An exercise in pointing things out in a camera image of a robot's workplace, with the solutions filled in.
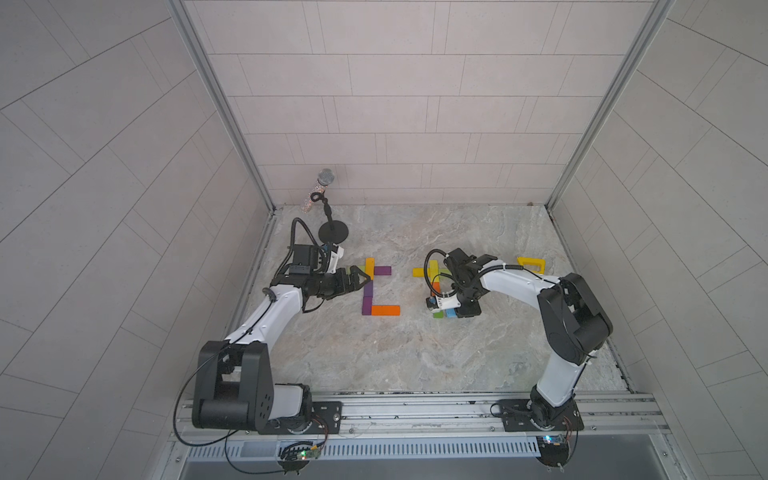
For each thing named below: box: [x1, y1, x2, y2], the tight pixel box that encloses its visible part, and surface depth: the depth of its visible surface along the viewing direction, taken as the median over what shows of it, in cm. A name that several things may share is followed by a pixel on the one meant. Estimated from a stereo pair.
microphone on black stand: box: [301, 168, 349, 245], surface depth 104 cm
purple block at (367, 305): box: [362, 296, 373, 315], surface depth 91 cm
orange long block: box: [371, 305, 401, 316], surface depth 91 cm
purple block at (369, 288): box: [364, 280, 374, 297], surface depth 95 cm
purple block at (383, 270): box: [374, 266, 392, 276], surface depth 100 cm
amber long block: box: [365, 257, 375, 281], surface depth 101 cm
